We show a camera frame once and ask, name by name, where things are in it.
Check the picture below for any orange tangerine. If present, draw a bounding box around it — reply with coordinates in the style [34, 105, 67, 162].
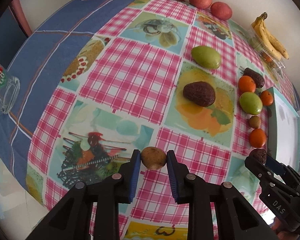
[249, 128, 267, 148]
[238, 75, 256, 93]
[259, 90, 274, 107]

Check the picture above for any glass mug with logo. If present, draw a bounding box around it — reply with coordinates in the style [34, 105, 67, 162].
[0, 65, 20, 116]

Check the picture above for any blue tablecloth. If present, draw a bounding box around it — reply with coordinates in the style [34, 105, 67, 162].
[0, 0, 134, 188]

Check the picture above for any pink checkered tablecloth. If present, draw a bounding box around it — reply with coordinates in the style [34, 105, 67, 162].
[26, 0, 294, 214]

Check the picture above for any teal white tray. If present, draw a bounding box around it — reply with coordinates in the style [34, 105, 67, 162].
[267, 87, 300, 171]

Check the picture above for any dark wrinkled avocado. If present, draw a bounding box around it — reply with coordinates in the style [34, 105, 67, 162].
[243, 68, 265, 88]

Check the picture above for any clear plastic fruit container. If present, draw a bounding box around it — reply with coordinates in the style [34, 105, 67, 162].
[248, 27, 285, 72]

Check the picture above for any red chair back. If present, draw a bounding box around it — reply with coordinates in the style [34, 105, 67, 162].
[9, 0, 32, 37]

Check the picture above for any large green mango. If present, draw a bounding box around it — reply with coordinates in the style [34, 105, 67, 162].
[191, 46, 222, 69]

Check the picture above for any brown kiwi fruit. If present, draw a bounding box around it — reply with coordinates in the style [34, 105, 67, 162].
[141, 147, 167, 170]

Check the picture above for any small dark avocado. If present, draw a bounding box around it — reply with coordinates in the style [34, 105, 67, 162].
[249, 148, 267, 165]

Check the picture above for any yellow banana bunch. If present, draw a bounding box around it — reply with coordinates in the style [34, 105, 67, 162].
[251, 12, 289, 60]

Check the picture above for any dark brown avocado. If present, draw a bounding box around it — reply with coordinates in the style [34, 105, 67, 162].
[183, 81, 216, 107]

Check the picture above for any small brown kiwi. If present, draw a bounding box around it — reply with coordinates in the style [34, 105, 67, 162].
[248, 115, 261, 129]

